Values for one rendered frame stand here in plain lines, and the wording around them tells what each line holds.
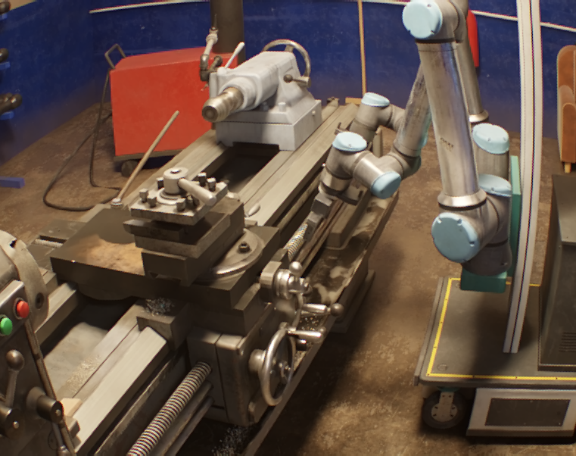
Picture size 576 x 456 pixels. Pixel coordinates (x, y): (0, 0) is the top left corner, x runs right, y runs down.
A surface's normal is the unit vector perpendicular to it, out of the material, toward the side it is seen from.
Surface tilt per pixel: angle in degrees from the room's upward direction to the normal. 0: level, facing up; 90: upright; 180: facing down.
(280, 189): 36
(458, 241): 95
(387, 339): 0
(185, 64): 90
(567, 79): 90
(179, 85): 90
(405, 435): 0
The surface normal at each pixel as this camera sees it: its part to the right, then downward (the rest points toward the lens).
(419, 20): -0.68, 0.25
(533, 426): -0.30, 0.44
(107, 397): 0.51, -0.66
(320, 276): -0.05, -0.89
